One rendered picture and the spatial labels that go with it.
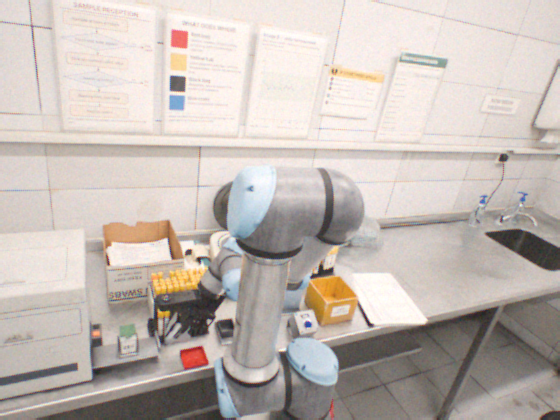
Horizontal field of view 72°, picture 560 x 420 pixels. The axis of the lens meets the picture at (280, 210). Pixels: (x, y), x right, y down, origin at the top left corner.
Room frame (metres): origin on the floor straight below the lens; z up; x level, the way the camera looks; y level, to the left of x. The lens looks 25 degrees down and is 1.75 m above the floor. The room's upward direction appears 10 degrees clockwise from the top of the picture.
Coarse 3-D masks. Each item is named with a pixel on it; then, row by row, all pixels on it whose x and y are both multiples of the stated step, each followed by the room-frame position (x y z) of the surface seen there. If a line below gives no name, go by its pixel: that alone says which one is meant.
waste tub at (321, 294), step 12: (336, 276) 1.20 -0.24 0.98; (312, 288) 1.12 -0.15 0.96; (324, 288) 1.18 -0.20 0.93; (336, 288) 1.20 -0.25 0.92; (348, 288) 1.14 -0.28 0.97; (312, 300) 1.10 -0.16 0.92; (324, 300) 1.04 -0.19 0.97; (336, 300) 1.05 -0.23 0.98; (348, 300) 1.07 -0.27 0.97; (324, 312) 1.03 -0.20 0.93; (336, 312) 1.05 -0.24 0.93; (348, 312) 1.08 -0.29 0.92; (324, 324) 1.04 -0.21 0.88
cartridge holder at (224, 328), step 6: (228, 318) 0.95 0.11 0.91; (216, 324) 0.94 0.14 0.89; (222, 324) 0.94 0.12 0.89; (228, 324) 0.95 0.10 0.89; (216, 330) 0.92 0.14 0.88; (222, 330) 0.92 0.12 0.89; (228, 330) 0.93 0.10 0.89; (222, 336) 0.89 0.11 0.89; (228, 336) 0.90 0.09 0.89; (222, 342) 0.87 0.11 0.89; (228, 342) 0.88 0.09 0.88
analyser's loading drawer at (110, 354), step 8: (112, 344) 0.77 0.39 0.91; (144, 344) 0.79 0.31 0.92; (152, 344) 0.79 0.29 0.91; (96, 352) 0.74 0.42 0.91; (104, 352) 0.74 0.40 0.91; (112, 352) 0.74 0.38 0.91; (120, 352) 0.73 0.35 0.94; (136, 352) 0.75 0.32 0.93; (144, 352) 0.76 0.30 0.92; (152, 352) 0.77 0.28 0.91; (160, 352) 0.77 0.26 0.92; (96, 360) 0.71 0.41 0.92; (104, 360) 0.72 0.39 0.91; (112, 360) 0.72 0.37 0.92; (120, 360) 0.72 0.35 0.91; (128, 360) 0.73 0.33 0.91
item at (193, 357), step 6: (192, 348) 0.84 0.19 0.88; (198, 348) 0.84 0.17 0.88; (180, 354) 0.81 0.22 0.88; (186, 354) 0.82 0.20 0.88; (192, 354) 0.82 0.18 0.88; (198, 354) 0.82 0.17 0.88; (204, 354) 0.82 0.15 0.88; (186, 360) 0.79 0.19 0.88; (192, 360) 0.80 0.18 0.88; (198, 360) 0.80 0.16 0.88; (204, 360) 0.80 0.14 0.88; (186, 366) 0.77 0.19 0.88; (192, 366) 0.77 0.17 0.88
